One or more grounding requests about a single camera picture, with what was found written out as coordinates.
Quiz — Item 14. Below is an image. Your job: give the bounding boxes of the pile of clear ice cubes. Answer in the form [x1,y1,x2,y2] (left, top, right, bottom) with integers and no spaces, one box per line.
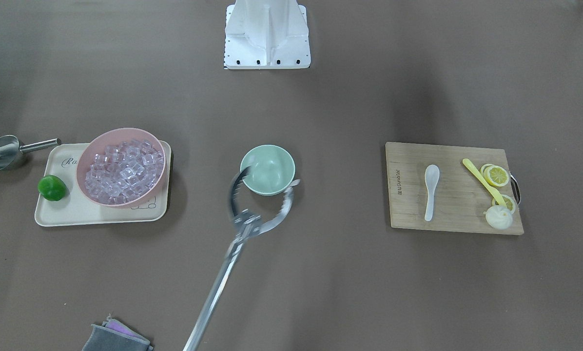
[80,138,165,205]

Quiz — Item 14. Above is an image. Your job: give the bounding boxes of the wooden cutting board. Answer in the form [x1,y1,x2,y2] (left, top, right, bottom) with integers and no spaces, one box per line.
[385,142,524,235]

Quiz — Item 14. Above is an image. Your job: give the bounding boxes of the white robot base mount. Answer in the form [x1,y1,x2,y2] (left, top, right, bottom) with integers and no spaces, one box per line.
[223,0,311,70]

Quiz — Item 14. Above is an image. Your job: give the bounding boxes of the metal reacher grabber tool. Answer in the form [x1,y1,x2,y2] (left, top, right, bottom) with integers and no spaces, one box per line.
[183,166,300,351]

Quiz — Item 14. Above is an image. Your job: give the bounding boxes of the metal ice scoop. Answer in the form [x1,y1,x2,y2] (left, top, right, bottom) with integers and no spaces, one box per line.
[0,135,62,171]

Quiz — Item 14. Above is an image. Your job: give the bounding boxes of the grey and purple cloths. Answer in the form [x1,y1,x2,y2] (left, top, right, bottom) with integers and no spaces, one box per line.
[82,316,154,351]

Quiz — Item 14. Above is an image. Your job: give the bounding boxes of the mint green bowl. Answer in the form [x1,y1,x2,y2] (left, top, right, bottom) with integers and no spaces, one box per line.
[240,144,296,196]

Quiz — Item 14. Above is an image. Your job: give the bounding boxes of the green bell pepper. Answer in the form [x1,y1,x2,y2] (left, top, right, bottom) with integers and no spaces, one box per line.
[37,174,67,201]

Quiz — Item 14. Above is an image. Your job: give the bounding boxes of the beige plastic tray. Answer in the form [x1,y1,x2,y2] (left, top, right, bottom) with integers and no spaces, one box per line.
[35,141,173,227]

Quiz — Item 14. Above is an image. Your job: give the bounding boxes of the lemon slice upper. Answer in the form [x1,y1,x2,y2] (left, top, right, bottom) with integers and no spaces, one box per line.
[480,163,510,187]

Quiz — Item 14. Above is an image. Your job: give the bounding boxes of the pink bowl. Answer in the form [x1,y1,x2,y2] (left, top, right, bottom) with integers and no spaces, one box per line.
[76,127,171,208]

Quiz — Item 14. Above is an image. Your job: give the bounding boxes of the lemon slice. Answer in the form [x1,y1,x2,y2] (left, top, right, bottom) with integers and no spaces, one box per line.
[480,163,510,187]
[491,194,517,214]

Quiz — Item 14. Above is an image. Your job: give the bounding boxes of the white ceramic spoon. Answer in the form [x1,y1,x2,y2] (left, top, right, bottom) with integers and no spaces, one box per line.
[424,164,440,222]

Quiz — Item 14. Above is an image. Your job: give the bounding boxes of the lemon slice lower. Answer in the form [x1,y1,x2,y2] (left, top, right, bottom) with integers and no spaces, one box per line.
[491,194,517,214]

